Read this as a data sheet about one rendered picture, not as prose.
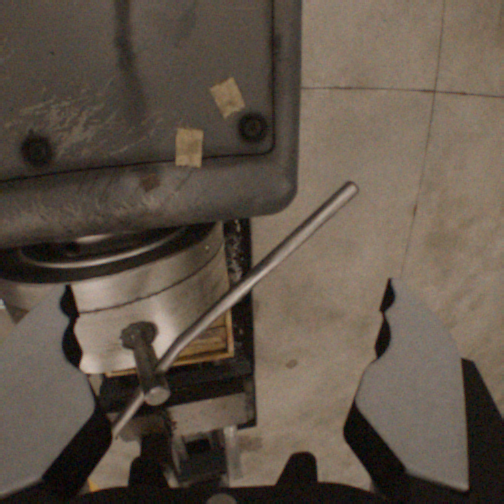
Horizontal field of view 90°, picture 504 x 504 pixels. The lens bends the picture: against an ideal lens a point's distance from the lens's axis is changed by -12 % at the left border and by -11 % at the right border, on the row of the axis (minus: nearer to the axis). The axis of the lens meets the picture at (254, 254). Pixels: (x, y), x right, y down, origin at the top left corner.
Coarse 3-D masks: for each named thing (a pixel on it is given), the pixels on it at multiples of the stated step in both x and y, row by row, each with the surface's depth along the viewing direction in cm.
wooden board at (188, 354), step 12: (228, 288) 69; (228, 312) 73; (216, 324) 76; (228, 324) 75; (216, 336) 78; (192, 348) 78; (204, 348) 79; (216, 348) 80; (228, 348) 80; (180, 360) 78; (192, 360) 78; (204, 360) 79; (108, 372) 73; (120, 372) 74; (132, 372) 75
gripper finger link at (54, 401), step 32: (64, 288) 10; (32, 320) 8; (64, 320) 9; (0, 352) 7; (32, 352) 7; (64, 352) 7; (0, 384) 6; (32, 384) 6; (64, 384) 6; (0, 416) 6; (32, 416) 6; (64, 416) 6; (96, 416) 6; (0, 448) 5; (32, 448) 5; (64, 448) 5; (96, 448) 6; (0, 480) 4; (32, 480) 4; (64, 480) 5
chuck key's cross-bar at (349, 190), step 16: (336, 192) 20; (352, 192) 20; (320, 208) 21; (336, 208) 20; (304, 224) 21; (320, 224) 21; (288, 240) 21; (304, 240) 21; (272, 256) 22; (256, 272) 22; (240, 288) 22; (224, 304) 23; (208, 320) 23; (192, 336) 24; (176, 352) 24; (160, 368) 24; (128, 400) 25; (144, 400) 25; (128, 416) 24; (112, 432) 24
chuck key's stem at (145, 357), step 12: (132, 336) 29; (144, 336) 29; (144, 348) 27; (144, 360) 25; (156, 360) 26; (144, 372) 24; (144, 384) 23; (156, 384) 23; (144, 396) 23; (156, 396) 23; (168, 396) 24
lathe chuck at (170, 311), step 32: (224, 256) 42; (192, 288) 33; (224, 288) 41; (96, 320) 27; (128, 320) 28; (160, 320) 31; (192, 320) 34; (96, 352) 29; (128, 352) 30; (160, 352) 32
